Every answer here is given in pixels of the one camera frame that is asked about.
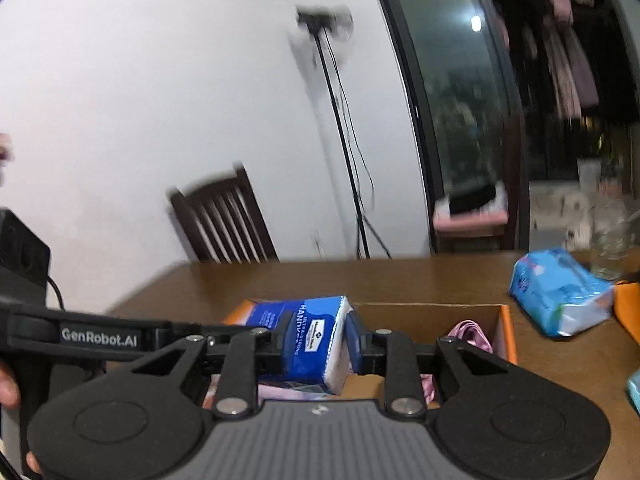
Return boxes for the hanging clothes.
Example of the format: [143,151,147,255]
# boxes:
[520,0,602,122]

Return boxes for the pink stool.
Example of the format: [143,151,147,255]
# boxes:
[432,182,509,252]

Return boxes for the black light stand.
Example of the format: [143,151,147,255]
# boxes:
[295,3,394,260]

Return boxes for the small blue packet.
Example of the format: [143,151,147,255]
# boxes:
[626,367,640,412]

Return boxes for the red cardboard box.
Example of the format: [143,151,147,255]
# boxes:
[220,299,519,411]

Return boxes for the orange cloth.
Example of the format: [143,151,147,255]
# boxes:
[612,272,640,342]

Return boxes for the black cable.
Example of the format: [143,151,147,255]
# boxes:
[46,279,66,311]

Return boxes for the person's left hand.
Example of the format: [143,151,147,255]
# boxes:
[0,360,42,476]

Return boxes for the glass sliding door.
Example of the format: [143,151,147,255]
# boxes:
[366,0,532,254]

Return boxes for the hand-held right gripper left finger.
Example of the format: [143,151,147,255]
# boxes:
[132,330,287,420]

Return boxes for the dark wooden chair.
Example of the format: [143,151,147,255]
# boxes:
[167,162,279,264]

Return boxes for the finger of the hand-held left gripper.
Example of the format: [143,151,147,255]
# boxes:
[167,310,296,354]

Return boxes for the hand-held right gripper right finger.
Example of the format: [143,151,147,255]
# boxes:
[345,311,511,420]

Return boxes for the light blue wipes package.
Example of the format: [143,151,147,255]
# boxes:
[508,247,616,339]

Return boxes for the blue tissue pack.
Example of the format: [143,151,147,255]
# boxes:
[249,295,354,396]

